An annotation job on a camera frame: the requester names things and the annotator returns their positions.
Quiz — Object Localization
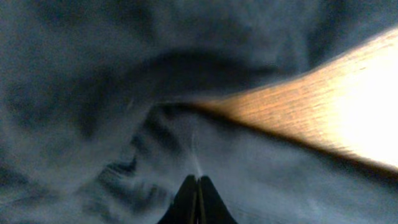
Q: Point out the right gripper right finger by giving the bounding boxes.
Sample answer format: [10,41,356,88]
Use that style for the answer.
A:
[197,176,238,224]

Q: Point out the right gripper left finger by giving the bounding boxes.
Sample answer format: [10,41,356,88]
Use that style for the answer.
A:
[158,175,197,224]

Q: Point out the navy blue shorts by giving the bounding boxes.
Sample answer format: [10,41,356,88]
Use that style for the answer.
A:
[1,0,397,223]

